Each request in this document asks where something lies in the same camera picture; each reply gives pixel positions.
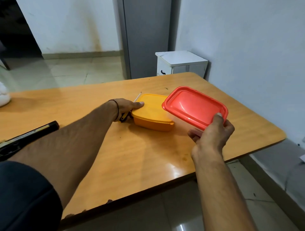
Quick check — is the person's right hand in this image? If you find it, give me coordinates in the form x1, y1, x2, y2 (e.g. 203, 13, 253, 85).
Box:
187, 113, 235, 160

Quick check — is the person's left hand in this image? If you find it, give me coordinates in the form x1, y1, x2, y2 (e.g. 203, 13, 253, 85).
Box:
112, 98, 145, 123

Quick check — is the yellow black handled screwdriver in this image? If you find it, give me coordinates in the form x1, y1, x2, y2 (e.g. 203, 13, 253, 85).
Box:
119, 92, 142, 123

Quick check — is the orange lidded plastic container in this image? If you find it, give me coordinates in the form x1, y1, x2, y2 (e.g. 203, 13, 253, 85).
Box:
131, 93, 175, 132

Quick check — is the clear container with red lid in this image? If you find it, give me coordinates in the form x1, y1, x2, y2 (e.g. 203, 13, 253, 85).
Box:
162, 86, 229, 131

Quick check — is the person's left forearm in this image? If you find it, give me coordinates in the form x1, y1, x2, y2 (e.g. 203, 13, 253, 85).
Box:
8, 101, 119, 210

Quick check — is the person's right forearm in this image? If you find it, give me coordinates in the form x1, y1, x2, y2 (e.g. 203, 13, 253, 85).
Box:
191, 152, 258, 231

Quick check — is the black thread wristband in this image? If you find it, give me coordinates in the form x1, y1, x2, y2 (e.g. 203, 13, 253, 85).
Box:
108, 99, 119, 121

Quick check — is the small white cabinet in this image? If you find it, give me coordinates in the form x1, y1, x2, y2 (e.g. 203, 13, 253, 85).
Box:
155, 50, 209, 79

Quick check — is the grey door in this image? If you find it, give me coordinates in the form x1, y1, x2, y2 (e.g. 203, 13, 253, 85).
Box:
116, 0, 172, 80

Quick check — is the black and yellow hand tool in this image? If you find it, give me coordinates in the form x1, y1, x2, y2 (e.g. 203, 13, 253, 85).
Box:
0, 121, 60, 162

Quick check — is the white cloth bundle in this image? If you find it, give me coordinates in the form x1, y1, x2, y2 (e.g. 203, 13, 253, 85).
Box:
0, 82, 11, 108

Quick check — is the dark blue shirt sleeve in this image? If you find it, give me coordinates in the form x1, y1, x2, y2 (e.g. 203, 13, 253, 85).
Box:
0, 160, 64, 231

